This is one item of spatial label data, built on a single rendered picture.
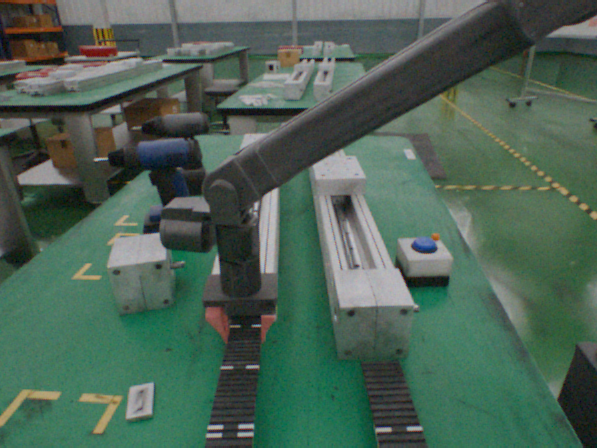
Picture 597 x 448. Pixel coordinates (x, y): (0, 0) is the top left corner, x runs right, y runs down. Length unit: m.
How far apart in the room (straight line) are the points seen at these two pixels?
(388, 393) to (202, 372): 0.25
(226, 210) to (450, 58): 0.28
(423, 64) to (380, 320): 0.33
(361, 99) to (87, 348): 0.53
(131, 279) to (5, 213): 1.78
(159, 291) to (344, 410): 0.36
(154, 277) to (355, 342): 0.34
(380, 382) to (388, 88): 0.35
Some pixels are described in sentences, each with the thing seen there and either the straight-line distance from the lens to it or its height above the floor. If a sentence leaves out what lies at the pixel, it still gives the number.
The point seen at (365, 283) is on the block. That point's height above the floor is 0.87.
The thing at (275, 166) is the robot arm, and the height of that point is 1.07.
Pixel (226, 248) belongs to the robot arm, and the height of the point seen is 0.96.
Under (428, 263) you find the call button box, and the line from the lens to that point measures 0.76.
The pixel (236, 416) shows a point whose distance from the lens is 0.53.
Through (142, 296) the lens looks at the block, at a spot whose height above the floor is 0.81.
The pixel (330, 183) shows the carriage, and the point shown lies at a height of 0.89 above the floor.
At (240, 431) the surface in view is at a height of 0.81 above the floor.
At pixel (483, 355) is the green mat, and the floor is 0.78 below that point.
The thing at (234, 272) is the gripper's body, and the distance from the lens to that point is 0.55.
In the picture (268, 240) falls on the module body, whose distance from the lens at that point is 0.74.
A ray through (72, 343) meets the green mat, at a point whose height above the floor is 0.78.
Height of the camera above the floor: 1.22
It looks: 26 degrees down
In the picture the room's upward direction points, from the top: 1 degrees counter-clockwise
